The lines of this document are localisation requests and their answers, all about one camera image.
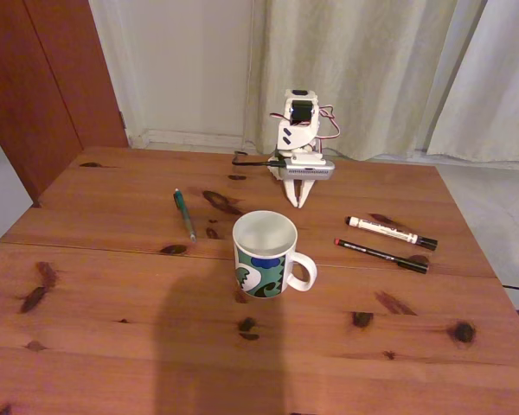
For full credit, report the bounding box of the white marker black cap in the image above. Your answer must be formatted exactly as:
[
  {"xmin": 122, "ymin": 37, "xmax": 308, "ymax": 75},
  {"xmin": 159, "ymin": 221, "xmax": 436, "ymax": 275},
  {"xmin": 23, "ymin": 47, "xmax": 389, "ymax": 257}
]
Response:
[{"xmin": 344, "ymin": 215, "xmax": 439, "ymax": 252}]

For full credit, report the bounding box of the black pen red end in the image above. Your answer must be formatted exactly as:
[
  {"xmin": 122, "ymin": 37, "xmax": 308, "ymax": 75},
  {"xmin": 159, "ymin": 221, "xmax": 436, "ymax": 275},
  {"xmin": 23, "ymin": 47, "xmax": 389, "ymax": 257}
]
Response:
[{"xmin": 334, "ymin": 238, "xmax": 430, "ymax": 275}]

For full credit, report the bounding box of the green pen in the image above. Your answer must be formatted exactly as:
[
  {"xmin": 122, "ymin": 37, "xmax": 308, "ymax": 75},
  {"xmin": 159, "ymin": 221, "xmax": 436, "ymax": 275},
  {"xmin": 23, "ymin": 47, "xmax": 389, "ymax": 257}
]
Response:
[{"xmin": 173, "ymin": 188, "xmax": 198, "ymax": 243}]

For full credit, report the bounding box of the white mug green blue pattern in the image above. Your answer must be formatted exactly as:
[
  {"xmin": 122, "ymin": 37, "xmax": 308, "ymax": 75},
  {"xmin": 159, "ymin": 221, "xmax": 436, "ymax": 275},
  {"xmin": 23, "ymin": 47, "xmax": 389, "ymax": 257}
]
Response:
[{"xmin": 232, "ymin": 210, "xmax": 318, "ymax": 299}]

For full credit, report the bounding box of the beige curtain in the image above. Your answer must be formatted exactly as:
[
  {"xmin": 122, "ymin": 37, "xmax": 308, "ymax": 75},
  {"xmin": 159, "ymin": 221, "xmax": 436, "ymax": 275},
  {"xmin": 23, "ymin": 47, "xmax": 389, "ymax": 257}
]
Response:
[
  {"xmin": 423, "ymin": 0, "xmax": 519, "ymax": 163},
  {"xmin": 241, "ymin": 0, "xmax": 488, "ymax": 163}
]

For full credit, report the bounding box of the brown wooden door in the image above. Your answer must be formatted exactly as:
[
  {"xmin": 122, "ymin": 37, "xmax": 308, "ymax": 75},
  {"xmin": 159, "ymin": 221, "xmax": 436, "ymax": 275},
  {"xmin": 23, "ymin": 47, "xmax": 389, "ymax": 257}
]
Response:
[{"xmin": 0, "ymin": 0, "xmax": 129, "ymax": 208}]

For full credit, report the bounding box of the silver camera box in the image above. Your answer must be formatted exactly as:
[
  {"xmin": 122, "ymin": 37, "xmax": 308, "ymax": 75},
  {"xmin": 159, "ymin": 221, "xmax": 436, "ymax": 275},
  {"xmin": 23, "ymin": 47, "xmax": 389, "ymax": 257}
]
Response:
[{"xmin": 284, "ymin": 156, "xmax": 336, "ymax": 182}]

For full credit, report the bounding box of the black camera cable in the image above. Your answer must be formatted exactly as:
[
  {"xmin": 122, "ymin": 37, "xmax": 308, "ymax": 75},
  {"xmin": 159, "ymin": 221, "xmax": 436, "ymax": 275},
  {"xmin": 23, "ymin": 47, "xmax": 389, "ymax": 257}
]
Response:
[{"xmin": 232, "ymin": 150, "xmax": 287, "ymax": 169}]

